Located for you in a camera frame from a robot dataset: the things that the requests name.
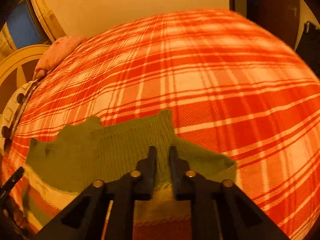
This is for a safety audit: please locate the green orange striped knit sweater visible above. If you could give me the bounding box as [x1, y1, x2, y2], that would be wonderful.
[22, 110, 237, 239]

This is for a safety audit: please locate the white patterned pillow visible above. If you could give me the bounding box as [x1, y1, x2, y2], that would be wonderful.
[1, 80, 38, 154]

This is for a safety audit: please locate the red white plaid bedspread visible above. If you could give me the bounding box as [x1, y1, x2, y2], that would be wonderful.
[1, 9, 319, 239]

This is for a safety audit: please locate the cream round wooden headboard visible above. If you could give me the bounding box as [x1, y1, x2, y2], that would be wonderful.
[0, 44, 51, 113]

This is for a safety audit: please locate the pink pillow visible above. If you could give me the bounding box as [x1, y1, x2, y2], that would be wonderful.
[33, 35, 86, 80]

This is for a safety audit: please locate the blue window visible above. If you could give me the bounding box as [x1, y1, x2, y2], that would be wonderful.
[7, 2, 41, 49]

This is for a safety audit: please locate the beige patterned curtain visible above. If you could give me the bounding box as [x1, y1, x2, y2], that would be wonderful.
[31, 0, 66, 42]

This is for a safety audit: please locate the brown wooden door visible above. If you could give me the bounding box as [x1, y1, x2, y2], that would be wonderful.
[247, 0, 300, 48]

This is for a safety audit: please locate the black bag by wall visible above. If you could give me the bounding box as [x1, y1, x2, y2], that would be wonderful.
[296, 21, 320, 77]

